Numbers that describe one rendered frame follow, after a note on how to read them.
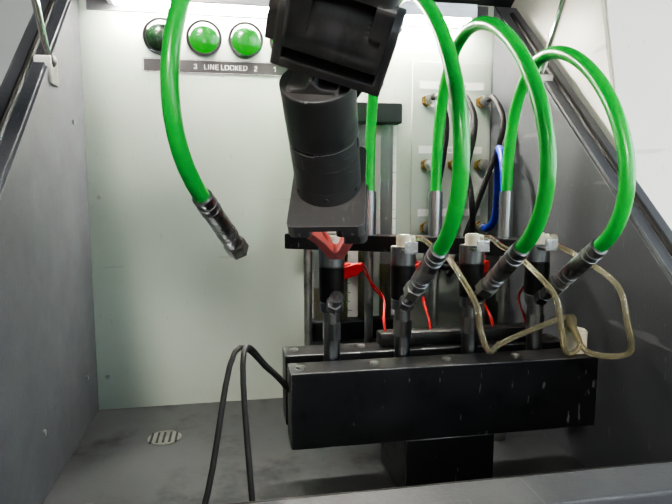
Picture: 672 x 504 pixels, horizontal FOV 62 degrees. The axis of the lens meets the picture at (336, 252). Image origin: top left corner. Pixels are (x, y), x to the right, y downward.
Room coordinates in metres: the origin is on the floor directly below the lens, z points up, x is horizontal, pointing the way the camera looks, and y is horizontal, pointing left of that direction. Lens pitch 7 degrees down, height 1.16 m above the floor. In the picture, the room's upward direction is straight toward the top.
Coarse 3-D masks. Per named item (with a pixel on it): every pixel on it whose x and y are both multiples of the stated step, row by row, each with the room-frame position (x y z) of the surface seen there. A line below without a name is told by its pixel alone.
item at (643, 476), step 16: (640, 464) 0.42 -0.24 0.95; (656, 464) 0.42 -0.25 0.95; (464, 480) 0.40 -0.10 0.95; (480, 480) 0.40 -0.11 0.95; (496, 480) 0.39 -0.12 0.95; (512, 480) 0.39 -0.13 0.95; (528, 480) 0.39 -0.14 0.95; (544, 480) 0.39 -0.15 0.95; (560, 480) 0.39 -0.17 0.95; (576, 480) 0.39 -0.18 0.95; (592, 480) 0.39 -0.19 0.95; (608, 480) 0.39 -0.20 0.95; (624, 480) 0.39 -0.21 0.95; (640, 480) 0.39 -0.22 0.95; (656, 480) 0.39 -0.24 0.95; (304, 496) 0.37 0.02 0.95; (320, 496) 0.37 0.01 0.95; (336, 496) 0.37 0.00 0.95; (352, 496) 0.37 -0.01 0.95; (368, 496) 0.37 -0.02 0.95; (384, 496) 0.37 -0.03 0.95; (400, 496) 0.37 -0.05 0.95; (416, 496) 0.37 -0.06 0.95; (432, 496) 0.37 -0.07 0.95; (448, 496) 0.37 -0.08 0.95; (464, 496) 0.37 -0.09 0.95; (480, 496) 0.37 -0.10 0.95; (496, 496) 0.37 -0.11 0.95; (512, 496) 0.37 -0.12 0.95; (528, 496) 0.37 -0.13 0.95; (544, 496) 0.37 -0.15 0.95; (560, 496) 0.37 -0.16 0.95; (576, 496) 0.37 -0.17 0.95; (592, 496) 0.37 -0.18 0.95; (608, 496) 0.37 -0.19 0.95; (624, 496) 0.37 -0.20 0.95; (640, 496) 0.37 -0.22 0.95; (656, 496) 0.38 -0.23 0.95
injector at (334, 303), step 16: (320, 256) 0.59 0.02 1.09; (320, 272) 0.59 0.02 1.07; (336, 272) 0.59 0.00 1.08; (320, 288) 0.59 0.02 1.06; (336, 288) 0.59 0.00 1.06; (320, 304) 0.59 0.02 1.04; (336, 304) 0.57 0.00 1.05; (336, 320) 0.59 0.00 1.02; (336, 336) 0.59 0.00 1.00; (336, 352) 0.59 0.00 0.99
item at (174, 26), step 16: (176, 0) 0.44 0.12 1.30; (176, 16) 0.43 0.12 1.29; (176, 32) 0.43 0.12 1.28; (176, 48) 0.43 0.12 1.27; (160, 64) 0.43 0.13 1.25; (176, 64) 0.43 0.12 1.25; (160, 80) 0.43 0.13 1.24; (176, 80) 0.43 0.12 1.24; (176, 96) 0.43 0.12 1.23; (176, 112) 0.43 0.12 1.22; (176, 128) 0.43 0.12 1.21; (176, 144) 0.43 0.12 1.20; (176, 160) 0.44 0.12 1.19; (192, 160) 0.45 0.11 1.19; (192, 176) 0.45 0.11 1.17; (192, 192) 0.46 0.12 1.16; (208, 192) 0.47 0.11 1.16
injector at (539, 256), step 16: (528, 256) 0.63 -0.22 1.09; (544, 256) 0.63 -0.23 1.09; (528, 272) 0.63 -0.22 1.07; (544, 272) 0.63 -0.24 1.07; (528, 288) 0.63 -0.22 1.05; (544, 288) 0.61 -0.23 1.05; (528, 304) 0.64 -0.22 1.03; (544, 304) 0.62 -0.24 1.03; (528, 320) 0.64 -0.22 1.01; (528, 336) 0.64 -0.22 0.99
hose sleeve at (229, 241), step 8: (192, 200) 0.48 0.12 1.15; (208, 200) 0.47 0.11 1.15; (216, 200) 0.48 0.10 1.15; (200, 208) 0.47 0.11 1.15; (208, 208) 0.48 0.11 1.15; (216, 208) 0.48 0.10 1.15; (208, 216) 0.48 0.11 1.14; (216, 216) 0.49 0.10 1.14; (224, 216) 0.50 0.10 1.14; (216, 224) 0.50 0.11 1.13; (224, 224) 0.50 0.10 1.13; (232, 224) 0.52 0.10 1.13; (216, 232) 0.51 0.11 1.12; (224, 232) 0.51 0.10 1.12; (232, 232) 0.52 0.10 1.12; (224, 240) 0.52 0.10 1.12; (232, 240) 0.52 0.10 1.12; (240, 240) 0.53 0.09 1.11; (232, 248) 0.53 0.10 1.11
